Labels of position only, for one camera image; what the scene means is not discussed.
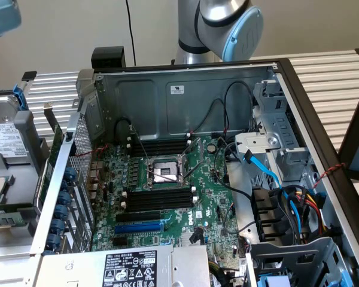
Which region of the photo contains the silver CPU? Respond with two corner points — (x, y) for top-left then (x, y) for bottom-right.
(0, 175), (15, 203)

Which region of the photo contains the hard disk with white label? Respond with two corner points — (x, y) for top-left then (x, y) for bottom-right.
(0, 94), (29, 165)

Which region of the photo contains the grey parts rack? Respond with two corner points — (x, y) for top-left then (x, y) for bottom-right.
(0, 89), (53, 249)

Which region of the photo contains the blue card retention clip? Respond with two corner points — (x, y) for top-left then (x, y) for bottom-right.
(54, 204), (69, 221)
(59, 191), (73, 207)
(47, 233), (62, 251)
(64, 166), (77, 182)
(51, 219), (66, 236)

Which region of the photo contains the green graphics card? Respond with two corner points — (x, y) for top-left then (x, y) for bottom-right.
(35, 101), (65, 210)

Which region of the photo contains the silver power supply with label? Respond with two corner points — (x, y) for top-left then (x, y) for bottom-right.
(32, 243), (211, 287)

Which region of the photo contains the short black expansion slot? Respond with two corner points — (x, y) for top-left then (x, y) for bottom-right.
(112, 237), (132, 248)

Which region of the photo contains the long black expansion slot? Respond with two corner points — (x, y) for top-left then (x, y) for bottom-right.
(115, 210), (162, 224)

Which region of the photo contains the blue expansion slot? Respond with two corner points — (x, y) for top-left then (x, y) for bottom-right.
(113, 222), (165, 236)

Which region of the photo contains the thin metal locking lever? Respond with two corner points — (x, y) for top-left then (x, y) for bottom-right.
(133, 131), (153, 162)
(182, 160), (209, 182)
(145, 169), (182, 183)

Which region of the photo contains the black box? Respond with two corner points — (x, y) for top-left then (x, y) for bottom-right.
(90, 46), (127, 69)

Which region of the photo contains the CPU socket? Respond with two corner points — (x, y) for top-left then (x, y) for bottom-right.
(145, 157), (192, 191)

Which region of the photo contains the silver chipset heatsink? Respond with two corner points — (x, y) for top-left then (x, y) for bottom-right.
(180, 231), (205, 246)

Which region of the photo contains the white case label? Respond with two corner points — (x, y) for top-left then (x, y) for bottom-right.
(166, 84), (187, 96)

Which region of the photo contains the open metal PC case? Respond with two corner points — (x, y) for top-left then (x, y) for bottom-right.
(29, 58), (359, 287)

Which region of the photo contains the metal socket cover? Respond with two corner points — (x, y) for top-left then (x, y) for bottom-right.
(179, 136), (206, 168)

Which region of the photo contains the green motherboard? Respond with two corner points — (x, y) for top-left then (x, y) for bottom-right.
(91, 136), (240, 255)

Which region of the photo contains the black fan shroud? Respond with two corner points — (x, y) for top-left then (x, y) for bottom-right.
(250, 185), (290, 243)

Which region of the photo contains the blue plastic block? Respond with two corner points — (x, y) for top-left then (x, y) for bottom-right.
(258, 274), (291, 287)

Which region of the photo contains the silver metal disk bay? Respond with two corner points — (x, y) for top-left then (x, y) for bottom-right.
(235, 80), (315, 188)

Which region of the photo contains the grey drive cage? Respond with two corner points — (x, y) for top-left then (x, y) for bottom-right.
(245, 236), (352, 287)

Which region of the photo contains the dark framed side panel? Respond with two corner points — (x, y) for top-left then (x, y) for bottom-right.
(337, 80), (359, 182)

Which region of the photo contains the blue disk rail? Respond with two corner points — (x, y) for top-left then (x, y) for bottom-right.
(13, 83), (30, 113)

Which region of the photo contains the thin red wire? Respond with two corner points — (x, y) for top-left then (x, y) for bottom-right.
(77, 143), (111, 159)

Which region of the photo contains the black wire with connector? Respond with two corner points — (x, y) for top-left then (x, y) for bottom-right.
(115, 117), (138, 141)

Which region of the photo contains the long black robot cable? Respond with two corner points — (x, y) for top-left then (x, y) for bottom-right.
(124, 0), (138, 67)

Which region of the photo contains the yellow black wire bundle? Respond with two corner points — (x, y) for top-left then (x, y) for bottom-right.
(208, 259), (237, 287)

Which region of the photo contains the thin black wire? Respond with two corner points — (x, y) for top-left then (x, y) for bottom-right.
(223, 81), (255, 134)
(202, 97), (228, 135)

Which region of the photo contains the thick black wire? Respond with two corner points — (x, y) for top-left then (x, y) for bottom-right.
(214, 136), (254, 200)

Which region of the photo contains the blue flat disk wire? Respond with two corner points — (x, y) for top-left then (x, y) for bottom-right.
(242, 150), (305, 240)

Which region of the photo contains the multicoloured power wire bundle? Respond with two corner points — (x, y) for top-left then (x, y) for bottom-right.
(282, 184), (328, 240)

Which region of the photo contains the red black twisted wire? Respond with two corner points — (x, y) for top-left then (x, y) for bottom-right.
(312, 162), (347, 190)

